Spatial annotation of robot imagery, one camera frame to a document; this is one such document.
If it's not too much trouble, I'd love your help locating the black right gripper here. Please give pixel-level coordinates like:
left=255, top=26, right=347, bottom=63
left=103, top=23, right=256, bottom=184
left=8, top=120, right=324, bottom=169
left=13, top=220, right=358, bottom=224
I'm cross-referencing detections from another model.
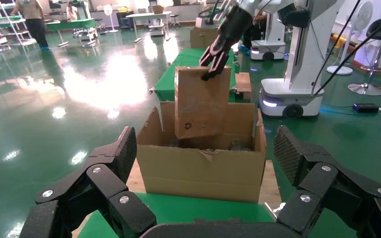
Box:
left=198, top=4, right=255, bottom=82

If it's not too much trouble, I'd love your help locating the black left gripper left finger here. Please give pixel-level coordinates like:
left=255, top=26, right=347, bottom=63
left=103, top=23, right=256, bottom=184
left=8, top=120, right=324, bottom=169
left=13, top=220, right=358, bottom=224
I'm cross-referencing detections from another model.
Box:
left=19, top=126, right=158, bottom=238

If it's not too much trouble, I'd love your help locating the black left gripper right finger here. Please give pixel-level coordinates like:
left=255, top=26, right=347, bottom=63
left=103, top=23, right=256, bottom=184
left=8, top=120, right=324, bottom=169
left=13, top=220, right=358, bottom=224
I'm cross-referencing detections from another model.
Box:
left=272, top=124, right=381, bottom=238

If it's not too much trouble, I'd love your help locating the small brown cardboard box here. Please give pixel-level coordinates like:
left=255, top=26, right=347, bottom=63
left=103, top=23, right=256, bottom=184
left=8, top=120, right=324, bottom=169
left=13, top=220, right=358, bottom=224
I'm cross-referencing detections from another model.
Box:
left=174, top=65, right=232, bottom=140

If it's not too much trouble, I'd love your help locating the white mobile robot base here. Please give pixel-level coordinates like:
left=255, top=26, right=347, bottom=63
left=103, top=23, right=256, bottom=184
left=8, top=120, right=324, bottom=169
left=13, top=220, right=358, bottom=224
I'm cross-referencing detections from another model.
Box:
left=250, top=13, right=286, bottom=61

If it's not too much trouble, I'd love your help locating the closed brown cardboard box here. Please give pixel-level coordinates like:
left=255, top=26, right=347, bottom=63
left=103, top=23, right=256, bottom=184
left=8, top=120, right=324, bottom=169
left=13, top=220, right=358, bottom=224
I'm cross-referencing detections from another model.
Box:
left=190, top=27, right=219, bottom=50

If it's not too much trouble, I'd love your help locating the black device box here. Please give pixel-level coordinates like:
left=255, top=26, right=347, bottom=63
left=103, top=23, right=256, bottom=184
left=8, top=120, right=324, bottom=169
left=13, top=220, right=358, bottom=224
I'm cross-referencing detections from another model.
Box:
left=353, top=103, right=380, bottom=114

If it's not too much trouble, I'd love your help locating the large open cardboard carton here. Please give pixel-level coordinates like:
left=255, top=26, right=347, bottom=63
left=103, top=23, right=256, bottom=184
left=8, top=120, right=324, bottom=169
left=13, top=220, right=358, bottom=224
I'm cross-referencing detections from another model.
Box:
left=136, top=101, right=267, bottom=204

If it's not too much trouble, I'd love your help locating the green covered table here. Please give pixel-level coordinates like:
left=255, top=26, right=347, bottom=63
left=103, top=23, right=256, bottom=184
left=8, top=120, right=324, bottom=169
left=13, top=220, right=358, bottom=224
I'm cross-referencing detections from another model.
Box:
left=153, top=48, right=238, bottom=103

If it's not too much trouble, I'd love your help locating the small black stool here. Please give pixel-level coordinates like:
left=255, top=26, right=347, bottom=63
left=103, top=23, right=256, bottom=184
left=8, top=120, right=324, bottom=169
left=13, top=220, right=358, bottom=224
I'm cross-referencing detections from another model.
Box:
left=169, top=13, right=181, bottom=29

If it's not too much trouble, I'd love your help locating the white wheeled cart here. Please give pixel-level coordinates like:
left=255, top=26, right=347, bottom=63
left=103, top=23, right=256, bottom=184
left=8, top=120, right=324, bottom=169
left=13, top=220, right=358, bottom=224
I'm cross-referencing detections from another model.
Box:
left=148, top=19, right=167, bottom=37

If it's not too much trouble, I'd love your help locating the white table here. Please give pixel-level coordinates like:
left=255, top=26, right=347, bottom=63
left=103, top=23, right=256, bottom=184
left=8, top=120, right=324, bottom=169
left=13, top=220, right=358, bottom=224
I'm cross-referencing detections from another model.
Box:
left=126, top=11, right=172, bottom=43

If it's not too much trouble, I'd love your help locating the white robot column and base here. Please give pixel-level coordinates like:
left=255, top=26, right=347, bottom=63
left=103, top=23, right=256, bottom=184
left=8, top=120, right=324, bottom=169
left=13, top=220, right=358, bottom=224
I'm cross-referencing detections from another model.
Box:
left=258, top=0, right=346, bottom=119

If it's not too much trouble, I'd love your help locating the black cabinet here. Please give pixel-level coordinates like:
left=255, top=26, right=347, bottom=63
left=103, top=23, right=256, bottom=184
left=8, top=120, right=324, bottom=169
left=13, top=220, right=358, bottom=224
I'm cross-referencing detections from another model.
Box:
left=116, top=10, right=134, bottom=30

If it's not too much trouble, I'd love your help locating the large green table cloth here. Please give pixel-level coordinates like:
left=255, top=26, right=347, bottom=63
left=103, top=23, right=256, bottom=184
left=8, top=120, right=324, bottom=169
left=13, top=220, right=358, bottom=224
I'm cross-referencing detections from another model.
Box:
left=77, top=192, right=277, bottom=238

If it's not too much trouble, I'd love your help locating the small white standing fan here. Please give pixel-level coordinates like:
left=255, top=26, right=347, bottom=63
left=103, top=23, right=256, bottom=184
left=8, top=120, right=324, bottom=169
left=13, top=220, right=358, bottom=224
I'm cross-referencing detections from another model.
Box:
left=103, top=3, right=120, bottom=34

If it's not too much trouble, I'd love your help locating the yellow floor object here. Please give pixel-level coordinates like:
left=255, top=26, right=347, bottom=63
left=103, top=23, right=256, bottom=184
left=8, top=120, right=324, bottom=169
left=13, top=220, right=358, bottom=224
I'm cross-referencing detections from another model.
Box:
left=330, top=33, right=348, bottom=50

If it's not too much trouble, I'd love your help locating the table with green cover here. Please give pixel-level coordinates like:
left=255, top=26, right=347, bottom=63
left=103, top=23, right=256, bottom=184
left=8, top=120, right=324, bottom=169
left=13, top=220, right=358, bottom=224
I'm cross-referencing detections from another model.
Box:
left=46, top=18, right=98, bottom=47

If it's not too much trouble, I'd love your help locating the person in white shirt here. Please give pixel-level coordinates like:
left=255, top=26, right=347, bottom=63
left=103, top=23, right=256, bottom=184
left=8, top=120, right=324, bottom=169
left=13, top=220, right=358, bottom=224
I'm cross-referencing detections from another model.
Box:
left=66, top=1, right=79, bottom=22

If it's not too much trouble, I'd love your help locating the tall white standing fan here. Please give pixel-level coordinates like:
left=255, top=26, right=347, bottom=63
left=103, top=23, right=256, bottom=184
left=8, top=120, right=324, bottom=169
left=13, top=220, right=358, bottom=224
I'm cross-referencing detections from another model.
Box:
left=326, top=0, right=374, bottom=75

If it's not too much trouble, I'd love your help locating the white shelf rack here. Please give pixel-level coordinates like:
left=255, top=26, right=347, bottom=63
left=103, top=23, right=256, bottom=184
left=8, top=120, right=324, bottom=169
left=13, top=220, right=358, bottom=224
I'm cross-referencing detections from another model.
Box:
left=0, top=0, right=38, bottom=58

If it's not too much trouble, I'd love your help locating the person in tan shirt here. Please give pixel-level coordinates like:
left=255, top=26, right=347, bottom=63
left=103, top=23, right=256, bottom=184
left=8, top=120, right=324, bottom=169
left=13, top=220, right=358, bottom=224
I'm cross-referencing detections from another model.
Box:
left=11, top=0, right=51, bottom=52

